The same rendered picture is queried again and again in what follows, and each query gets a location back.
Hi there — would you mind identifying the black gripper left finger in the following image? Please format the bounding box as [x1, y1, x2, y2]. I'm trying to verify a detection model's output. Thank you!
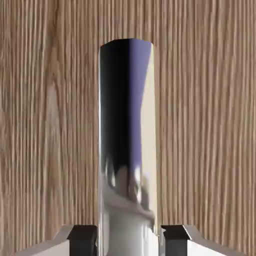
[14, 224, 99, 256]

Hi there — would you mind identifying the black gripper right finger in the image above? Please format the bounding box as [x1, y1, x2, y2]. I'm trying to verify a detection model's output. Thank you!
[160, 224, 244, 256]

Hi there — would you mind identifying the curved shiny metal drawer handle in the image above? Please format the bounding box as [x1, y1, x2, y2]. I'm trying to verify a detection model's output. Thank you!
[97, 38, 161, 256]

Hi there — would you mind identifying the light wood drawer front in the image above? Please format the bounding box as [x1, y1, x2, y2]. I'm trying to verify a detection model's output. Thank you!
[0, 0, 256, 256]

